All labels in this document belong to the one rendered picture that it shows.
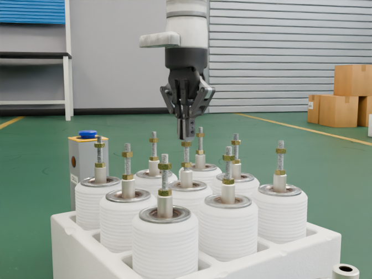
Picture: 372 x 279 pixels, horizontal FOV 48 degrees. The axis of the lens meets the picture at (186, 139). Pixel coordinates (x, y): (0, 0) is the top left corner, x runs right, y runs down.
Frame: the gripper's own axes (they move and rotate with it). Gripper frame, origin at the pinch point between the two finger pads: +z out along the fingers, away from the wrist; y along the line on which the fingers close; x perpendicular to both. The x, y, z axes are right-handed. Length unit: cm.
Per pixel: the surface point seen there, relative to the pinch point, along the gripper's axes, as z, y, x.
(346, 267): 7.7, -39.3, 14.6
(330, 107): 16, 162, -321
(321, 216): 35, 15, -71
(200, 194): 11.0, -4.5, 0.5
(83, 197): 12.4, 11.3, 14.8
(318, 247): 18.6, -20.8, -11.2
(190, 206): 12.9, -4.0, 2.4
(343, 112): 20, 149, -324
